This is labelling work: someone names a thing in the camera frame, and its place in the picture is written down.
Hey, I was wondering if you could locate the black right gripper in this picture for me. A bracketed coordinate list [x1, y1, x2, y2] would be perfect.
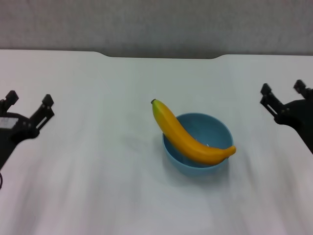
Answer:
[259, 79, 313, 155]

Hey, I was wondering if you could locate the yellow plastic banana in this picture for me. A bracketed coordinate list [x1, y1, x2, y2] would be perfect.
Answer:
[150, 98, 237, 165]

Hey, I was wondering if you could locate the blue plastic bowl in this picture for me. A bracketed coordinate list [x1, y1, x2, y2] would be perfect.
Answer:
[162, 112, 234, 178]

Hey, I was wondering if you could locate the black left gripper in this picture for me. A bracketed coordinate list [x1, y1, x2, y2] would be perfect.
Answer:
[0, 90, 55, 170]

